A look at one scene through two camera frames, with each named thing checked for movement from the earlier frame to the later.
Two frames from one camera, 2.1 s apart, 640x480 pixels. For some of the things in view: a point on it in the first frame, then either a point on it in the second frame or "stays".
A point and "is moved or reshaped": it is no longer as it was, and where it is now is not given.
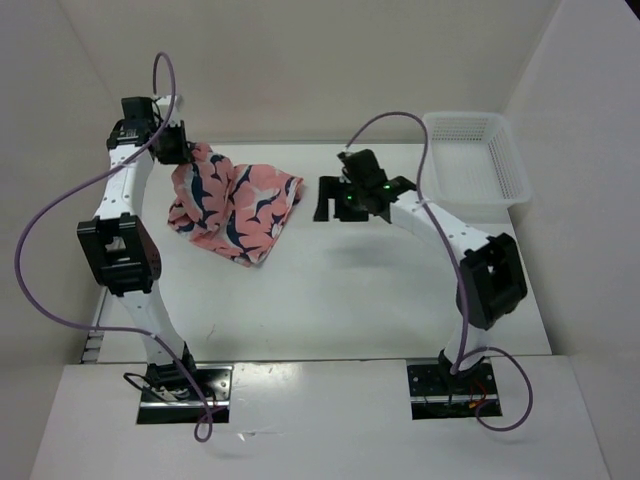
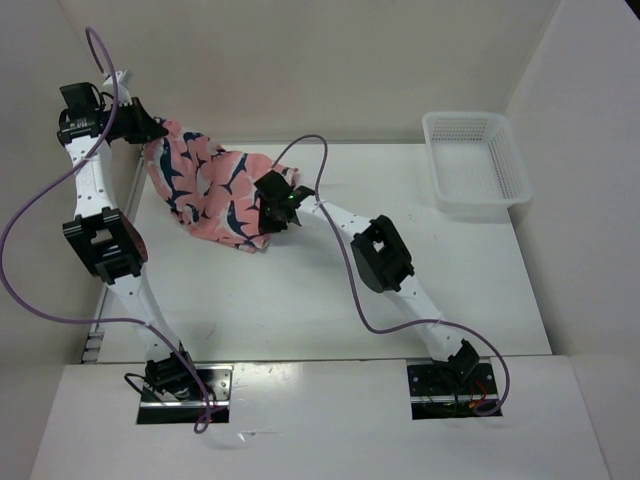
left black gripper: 184,155 -> 145,128
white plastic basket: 473,163 stays
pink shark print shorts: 236,211 is moved or reshaped
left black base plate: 167,398 stays
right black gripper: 331,188 -> 265,226
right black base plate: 436,393 stays
